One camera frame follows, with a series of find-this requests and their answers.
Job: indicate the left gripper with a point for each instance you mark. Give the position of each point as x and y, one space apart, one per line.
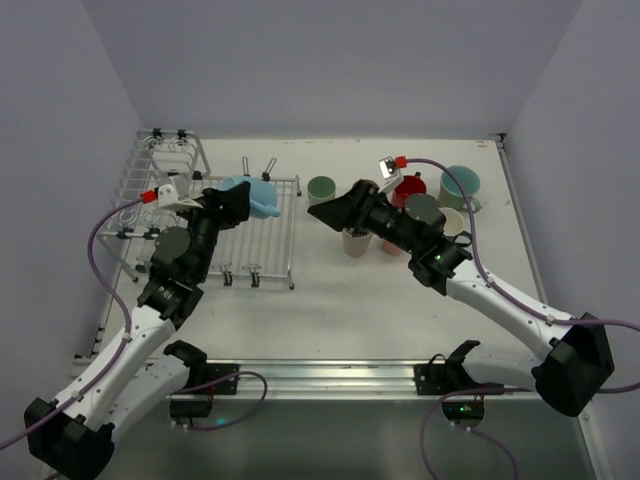
218 203

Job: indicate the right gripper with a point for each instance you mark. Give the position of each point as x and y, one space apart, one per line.
358 200

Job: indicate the light blue mug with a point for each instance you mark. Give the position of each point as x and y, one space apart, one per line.
263 197

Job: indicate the light green tumbler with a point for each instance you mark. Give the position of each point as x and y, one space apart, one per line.
320 189

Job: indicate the beige tumbler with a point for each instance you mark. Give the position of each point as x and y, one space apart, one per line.
355 242

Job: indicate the pink cup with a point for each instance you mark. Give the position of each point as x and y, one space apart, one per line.
390 248

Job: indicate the red mug black handle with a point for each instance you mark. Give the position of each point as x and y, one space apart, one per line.
410 185

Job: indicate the pale green mug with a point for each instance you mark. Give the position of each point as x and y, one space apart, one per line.
458 189

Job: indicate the dark green mug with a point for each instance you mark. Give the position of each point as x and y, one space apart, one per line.
463 239

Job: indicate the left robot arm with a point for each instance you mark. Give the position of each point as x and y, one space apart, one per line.
71 433

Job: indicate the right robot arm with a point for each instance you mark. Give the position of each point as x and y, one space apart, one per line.
568 360

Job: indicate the left black controller box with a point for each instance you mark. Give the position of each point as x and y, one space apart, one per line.
189 409

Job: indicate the black controller box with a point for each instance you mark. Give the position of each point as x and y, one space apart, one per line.
189 409
464 413

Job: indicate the right black controller box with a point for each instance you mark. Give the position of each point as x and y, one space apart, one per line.
464 413

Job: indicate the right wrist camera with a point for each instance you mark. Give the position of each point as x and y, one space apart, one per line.
391 171

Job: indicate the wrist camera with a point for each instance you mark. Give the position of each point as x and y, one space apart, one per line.
391 171
173 195

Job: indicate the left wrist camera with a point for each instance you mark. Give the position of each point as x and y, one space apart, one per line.
173 195

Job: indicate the metal wire dish rack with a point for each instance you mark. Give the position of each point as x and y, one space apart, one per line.
256 251

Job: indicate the aluminium mounting rail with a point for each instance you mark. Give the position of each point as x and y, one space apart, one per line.
377 379

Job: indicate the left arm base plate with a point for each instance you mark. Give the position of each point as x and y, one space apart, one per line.
204 379

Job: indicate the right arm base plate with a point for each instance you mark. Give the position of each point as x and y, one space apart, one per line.
438 379

